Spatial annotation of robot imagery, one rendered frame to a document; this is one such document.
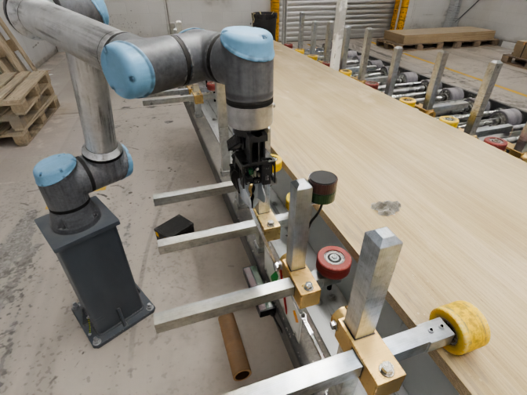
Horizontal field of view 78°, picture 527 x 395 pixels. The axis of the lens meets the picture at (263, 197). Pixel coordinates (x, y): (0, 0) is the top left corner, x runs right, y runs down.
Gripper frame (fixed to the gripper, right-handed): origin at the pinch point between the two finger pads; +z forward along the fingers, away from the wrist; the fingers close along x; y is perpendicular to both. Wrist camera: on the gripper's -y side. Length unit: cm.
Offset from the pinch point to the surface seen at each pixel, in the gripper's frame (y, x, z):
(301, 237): 12.2, 7.9, 3.6
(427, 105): -68, 115, 11
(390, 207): 2.6, 39.6, 9.4
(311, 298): 19.2, 7.9, 15.6
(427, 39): -565, 566, 74
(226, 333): -30, -6, 93
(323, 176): 10.5, 12.7, -10.2
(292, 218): 11.1, 6.0, -1.6
